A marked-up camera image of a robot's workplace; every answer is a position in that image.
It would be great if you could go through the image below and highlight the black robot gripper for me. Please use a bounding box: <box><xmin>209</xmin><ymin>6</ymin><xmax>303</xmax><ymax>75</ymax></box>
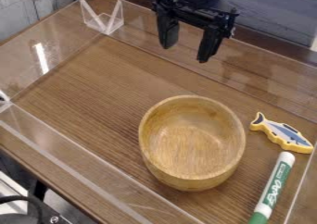
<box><xmin>154</xmin><ymin>0</ymin><xmax>240</xmax><ymax>63</ymax></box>

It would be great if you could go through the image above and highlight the brown wooden bowl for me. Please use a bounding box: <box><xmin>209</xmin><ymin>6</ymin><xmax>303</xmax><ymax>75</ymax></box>
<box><xmin>140</xmin><ymin>95</ymin><xmax>247</xmax><ymax>192</ymax></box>

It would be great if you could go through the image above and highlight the green Expo marker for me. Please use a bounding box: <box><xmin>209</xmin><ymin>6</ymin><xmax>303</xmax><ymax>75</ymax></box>
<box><xmin>248</xmin><ymin>152</ymin><xmax>295</xmax><ymax>224</ymax></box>

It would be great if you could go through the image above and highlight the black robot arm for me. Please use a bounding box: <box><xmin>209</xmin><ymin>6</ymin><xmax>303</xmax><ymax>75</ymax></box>
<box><xmin>153</xmin><ymin>0</ymin><xmax>240</xmax><ymax>63</ymax></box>

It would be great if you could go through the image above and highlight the yellow blue fish toy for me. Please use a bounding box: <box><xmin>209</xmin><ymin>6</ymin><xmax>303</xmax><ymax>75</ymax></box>
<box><xmin>249</xmin><ymin>112</ymin><xmax>315</xmax><ymax>155</ymax></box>

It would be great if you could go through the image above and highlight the black table leg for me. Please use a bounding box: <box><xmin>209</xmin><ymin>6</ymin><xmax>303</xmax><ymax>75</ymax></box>
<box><xmin>33</xmin><ymin>180</ymin><xmax>49</xmax><ymax>201</ymax></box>

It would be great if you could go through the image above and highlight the clear acrylic corner bracket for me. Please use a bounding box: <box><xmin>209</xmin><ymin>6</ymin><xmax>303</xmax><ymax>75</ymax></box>
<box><xmin>80</xmin><ymin>0</ymin><xmax>125</xmax><ymax>35</ymax></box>

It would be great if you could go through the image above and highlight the clear acrylic tray wall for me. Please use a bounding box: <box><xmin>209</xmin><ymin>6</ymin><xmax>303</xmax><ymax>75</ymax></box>
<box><xmin>0</xmin><ymin>0</ymin><xmax>317</xmax><ymax>224</ymax></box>

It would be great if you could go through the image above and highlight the black cable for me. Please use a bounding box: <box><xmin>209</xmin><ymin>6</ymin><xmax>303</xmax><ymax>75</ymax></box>
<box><xmin>0</xmin><ymin>195</ymin><xmax>45</xmax><ymax>224</ymax></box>

